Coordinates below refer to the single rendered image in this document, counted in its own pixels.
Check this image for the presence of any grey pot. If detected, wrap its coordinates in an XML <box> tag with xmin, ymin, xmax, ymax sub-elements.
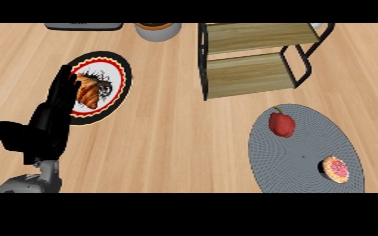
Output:
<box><xmin>133</xmin><ymin>22</ymin><xmax>183</xmax><ymax>43</ymax></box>

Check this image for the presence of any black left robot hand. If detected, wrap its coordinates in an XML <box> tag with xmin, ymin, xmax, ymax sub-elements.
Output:
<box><xmin>0</xmin><ymin>64</ymin><xmax>82</xmax><ymax>167</ymax></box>

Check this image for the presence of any round grey placemat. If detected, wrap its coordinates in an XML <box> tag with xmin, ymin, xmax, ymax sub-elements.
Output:
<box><xmin>246</xmin><ymin>103</ymin><xmax>366</xmax><ymax>194</ymax></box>

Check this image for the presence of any dark grey flat appliance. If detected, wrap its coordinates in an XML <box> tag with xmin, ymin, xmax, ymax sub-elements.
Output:
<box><xmin>44</xmin><ymin>22</ymin><xmax>125</xmax><ymax>32</ymax></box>

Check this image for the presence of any round black rimmed plate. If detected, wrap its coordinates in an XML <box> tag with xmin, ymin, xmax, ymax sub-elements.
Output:
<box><xmin>62</xmin><ymin>50</ymin><xmax>134</xmax><ymax>126</ymax></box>

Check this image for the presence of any wooden tiered shelf black frame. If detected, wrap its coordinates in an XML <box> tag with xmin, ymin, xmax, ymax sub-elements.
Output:
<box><xmin>196</xmin><ymin>22</ymin><xmax>336</xmax><ymax>102</ymax></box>

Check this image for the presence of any red bell pepper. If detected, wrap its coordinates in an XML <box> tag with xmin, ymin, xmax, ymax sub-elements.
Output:
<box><xmin>267</xmin><ymin>106</ymin><xmax>297</xmax><ymax>139</ymax></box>

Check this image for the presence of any brown croissant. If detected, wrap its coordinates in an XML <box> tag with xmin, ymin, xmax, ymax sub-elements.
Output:
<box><xmin>74</xmin><ymin>73</ymin><xmax>102</xmax><ymax>110</ymax></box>

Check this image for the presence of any pink frosted cupcake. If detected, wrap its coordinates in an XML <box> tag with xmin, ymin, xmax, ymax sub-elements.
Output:
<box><xmin>320</xmin><ymin>155</ymin><xmax>351</xmax><ymax>185</ymax></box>

